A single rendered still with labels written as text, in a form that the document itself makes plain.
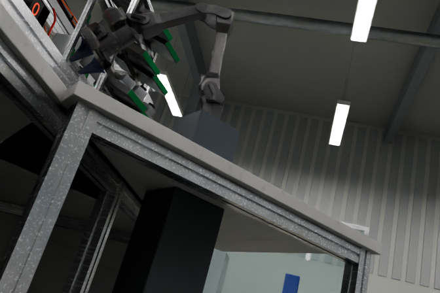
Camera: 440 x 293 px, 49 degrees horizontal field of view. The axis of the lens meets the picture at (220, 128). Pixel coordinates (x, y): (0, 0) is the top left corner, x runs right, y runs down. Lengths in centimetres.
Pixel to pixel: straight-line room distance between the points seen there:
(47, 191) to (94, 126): 14
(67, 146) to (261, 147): 968
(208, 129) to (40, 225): 59
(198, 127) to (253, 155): 918
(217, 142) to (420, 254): 899
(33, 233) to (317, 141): 990
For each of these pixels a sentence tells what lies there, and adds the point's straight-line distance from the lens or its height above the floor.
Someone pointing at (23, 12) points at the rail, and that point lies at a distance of 97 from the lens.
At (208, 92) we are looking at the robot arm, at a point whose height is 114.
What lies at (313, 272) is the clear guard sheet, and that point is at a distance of 513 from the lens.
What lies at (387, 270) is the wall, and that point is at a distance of 996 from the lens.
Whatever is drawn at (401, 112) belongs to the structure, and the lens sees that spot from 957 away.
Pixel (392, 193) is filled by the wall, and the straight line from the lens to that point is 1036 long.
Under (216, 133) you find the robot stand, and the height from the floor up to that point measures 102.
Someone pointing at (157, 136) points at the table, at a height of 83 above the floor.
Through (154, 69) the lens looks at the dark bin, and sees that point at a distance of 182.
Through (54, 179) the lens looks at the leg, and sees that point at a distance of 87.
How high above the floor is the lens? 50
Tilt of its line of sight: 24 degrees up
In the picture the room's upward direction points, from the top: 16 degrees clockwise
